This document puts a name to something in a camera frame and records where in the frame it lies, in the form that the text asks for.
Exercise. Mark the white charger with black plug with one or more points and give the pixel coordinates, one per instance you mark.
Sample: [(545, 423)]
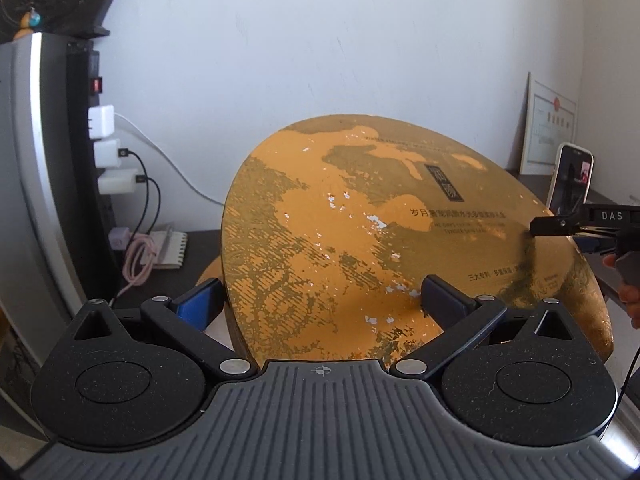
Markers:
[(107, 154)]

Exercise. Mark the white square charger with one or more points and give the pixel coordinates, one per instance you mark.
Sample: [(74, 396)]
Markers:
[(101, 122)]

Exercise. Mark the framed white certificate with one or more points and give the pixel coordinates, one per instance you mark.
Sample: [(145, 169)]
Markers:
[(547, 125)]

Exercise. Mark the purple plug adapter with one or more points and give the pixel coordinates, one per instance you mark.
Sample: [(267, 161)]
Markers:
[(120, 239)]

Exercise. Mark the spiral notebook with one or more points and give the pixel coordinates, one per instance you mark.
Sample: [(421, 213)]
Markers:
[(170, 249)]

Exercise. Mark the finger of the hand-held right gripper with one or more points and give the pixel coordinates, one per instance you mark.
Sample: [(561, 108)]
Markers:
[(555, 226), (597, 241)]

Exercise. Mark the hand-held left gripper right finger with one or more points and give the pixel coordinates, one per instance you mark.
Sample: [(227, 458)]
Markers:
[(440, 296)]

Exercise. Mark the silver monitor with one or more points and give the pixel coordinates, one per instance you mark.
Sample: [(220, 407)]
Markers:
[(30, 160)]

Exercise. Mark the round gold gift box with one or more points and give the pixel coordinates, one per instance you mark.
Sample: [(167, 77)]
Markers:
[(210, 272)]

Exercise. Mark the small gourd ornament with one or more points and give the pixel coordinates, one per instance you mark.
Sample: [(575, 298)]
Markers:
[(27, 22)]

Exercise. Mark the black power strip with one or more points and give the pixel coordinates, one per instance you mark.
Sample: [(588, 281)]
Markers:
[(82, 80)]

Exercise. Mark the white flat charger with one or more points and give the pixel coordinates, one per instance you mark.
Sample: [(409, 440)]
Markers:
[(117, 182)]

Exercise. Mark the smartphone with white case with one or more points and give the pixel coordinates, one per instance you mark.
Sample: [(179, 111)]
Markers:
[(570, 182)]

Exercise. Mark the person's right hand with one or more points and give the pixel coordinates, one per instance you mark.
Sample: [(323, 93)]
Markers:
[(631, 305)]

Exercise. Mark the round gold box lid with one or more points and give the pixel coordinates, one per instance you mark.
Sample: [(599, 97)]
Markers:
[(350, 220)]

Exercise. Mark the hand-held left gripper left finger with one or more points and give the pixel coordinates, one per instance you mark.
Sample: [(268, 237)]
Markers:
[(200, 301)]

